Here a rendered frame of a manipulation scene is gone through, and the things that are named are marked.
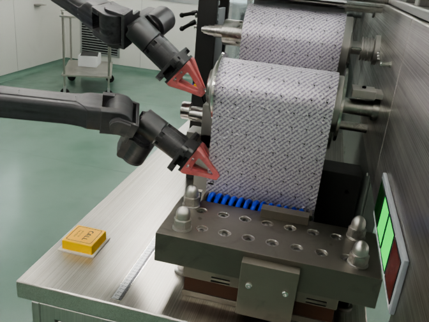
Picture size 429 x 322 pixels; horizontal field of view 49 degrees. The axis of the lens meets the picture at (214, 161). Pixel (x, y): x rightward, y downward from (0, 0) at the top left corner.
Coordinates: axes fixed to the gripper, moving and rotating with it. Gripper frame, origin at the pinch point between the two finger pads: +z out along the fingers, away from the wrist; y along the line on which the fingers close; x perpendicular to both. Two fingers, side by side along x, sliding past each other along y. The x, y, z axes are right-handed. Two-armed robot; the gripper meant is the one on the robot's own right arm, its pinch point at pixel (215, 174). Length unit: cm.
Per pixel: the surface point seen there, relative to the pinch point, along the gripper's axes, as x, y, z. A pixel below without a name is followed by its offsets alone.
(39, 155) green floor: -186, -217, -107
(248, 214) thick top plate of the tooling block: 0.5, 6.6, 9.9
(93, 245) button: -24.3, 12.7, -11.6
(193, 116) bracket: 4.4, -8.0, -11.6
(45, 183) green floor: -171, -175, -81
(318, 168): 15.1, 0.3, 15.5
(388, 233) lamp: 25.4, 35.4, 19.6
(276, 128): 16.4, 0.3, 3.7
